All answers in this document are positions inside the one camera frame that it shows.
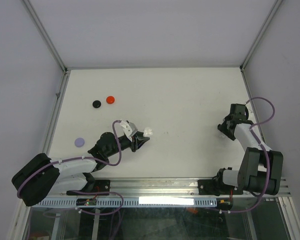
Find black earbud case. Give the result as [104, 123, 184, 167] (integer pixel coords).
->
[92, 100, 102, 109]

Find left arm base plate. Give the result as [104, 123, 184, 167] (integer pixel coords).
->
[66, 179, 111, 196]

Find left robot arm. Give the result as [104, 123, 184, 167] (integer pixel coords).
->
[11, 131, 150, 207]

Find purple earbud case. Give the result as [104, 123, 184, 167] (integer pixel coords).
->
[74, 137, 85, 148]

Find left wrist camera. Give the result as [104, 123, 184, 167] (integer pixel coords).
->
[119, 119, 138, 142]

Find aluminium mounting rail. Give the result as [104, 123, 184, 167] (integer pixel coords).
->
[49, 176, 290, 200]

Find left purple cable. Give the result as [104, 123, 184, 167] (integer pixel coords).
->
[16, 120, 125, 240]

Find red earbud case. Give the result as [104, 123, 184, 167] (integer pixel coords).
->
[106, 95, 116, 105]

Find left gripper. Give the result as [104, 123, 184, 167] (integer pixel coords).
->
[105, 131, 149, 158]

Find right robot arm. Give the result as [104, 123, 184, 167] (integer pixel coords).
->
[211, 103, 284, 196]

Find slotted cable duct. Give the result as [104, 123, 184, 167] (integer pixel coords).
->
[35, 196, 217, 208]

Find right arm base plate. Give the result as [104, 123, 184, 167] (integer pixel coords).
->
[197, 179, 244, 197]

